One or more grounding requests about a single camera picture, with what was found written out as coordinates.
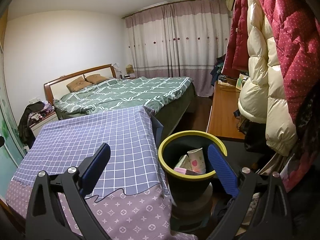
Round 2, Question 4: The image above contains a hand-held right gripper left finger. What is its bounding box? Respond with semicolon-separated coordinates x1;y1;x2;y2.
25;143;111;240

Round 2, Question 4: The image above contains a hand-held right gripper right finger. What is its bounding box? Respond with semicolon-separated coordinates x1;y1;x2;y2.
207;144;293;240

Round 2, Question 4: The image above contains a spotted paper cup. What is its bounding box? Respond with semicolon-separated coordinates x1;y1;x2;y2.
187;148;207;174

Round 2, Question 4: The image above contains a pink box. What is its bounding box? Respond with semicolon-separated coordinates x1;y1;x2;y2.
174;167;208;176

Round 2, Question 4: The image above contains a tall beige carton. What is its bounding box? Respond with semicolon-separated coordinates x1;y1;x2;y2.
174;154;192;170

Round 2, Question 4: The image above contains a yellow-rimmed dark bin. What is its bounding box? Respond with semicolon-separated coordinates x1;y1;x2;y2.
158;131;228;202

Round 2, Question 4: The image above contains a blue checked tablecloth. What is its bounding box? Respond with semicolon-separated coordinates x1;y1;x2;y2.
11;106;165;197

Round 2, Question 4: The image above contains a mauve patterned cloth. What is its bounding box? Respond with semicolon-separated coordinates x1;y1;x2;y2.
5;179;198;240

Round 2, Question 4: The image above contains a long wooden sideboard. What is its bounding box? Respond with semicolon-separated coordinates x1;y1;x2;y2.
206;81;247;140

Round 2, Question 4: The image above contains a white nightstand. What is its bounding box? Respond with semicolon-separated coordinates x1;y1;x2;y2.
29;111;58;138

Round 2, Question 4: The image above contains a green checked duvet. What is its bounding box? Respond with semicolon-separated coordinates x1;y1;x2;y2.
53;76;194;117

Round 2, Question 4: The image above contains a pile of dark clothes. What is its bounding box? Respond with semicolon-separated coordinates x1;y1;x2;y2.
17;101;55;145

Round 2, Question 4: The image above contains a brown pillow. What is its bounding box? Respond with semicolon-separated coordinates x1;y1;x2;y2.
86;74;109;85
66;76;92;92

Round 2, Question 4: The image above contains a glass wardrobe door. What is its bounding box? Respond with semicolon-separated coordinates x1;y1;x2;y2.
0;52;28;200

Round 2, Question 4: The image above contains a wooden bed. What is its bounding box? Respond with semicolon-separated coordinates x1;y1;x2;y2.
44;64;198;130

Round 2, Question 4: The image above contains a green white desk card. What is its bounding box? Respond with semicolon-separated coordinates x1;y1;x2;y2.
235;72;248;90

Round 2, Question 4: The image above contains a cream puffer jacket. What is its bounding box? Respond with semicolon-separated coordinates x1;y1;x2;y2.
237;0;298;157

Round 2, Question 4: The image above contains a heap of mixed clothes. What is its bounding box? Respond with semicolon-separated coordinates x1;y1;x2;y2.
210;55;227;88

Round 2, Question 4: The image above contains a pink white curtain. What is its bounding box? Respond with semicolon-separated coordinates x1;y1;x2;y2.
122;0;234;98

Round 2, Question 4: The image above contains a red spotted puffer jacket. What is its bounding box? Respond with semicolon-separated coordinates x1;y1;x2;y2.
251;0;320;193

